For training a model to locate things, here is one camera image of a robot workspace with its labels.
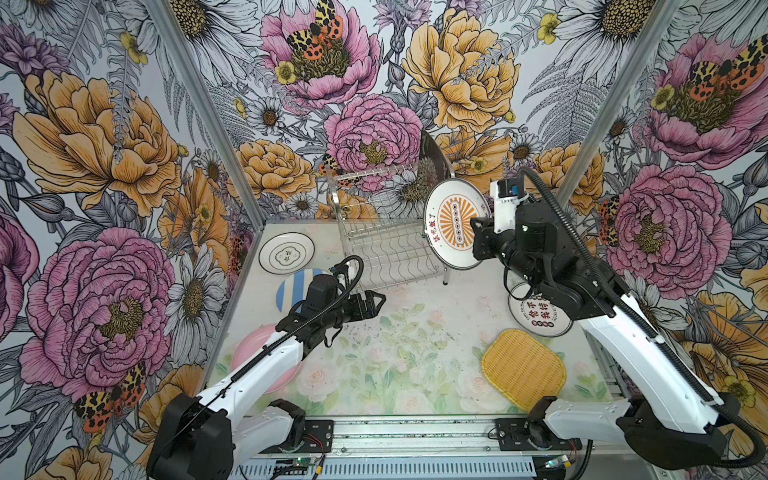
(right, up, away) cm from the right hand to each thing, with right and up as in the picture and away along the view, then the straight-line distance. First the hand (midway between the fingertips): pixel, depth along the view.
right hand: (471, 228), depth 63 cm
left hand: (-22, -20, +19) cm, 35 cm away
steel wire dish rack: (-22, +8, +61) cm, 66 cm away
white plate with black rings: (-56, -6, +49) cm, 74 cm away
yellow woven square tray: (+19, -38, +22) cm, 48 cm away
